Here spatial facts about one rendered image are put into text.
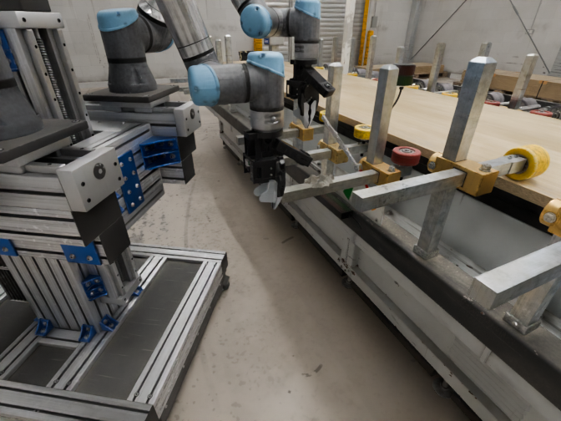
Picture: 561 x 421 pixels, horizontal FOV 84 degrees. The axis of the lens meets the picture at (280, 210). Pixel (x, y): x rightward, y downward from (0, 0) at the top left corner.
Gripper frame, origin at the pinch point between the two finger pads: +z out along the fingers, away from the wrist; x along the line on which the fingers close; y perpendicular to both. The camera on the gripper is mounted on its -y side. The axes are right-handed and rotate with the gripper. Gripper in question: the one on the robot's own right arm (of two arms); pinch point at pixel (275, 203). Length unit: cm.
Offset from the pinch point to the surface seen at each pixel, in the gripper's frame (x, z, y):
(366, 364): 8, 82, -38
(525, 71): -32, -22, -141
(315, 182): 0.5, -4.1, -11.3
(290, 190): 1.1, -3.5, -3.6
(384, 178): 3.9, -2.9, -31.8
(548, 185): 31, -8, -57
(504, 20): -473, -54, -770
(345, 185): 1.4, -2.0, -20.3
